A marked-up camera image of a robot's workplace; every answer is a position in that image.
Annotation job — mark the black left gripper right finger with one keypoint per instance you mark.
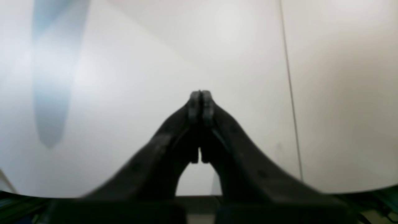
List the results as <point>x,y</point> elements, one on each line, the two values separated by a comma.
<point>255,189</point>

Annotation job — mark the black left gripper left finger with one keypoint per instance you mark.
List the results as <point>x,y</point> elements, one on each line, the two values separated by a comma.
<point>143,190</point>

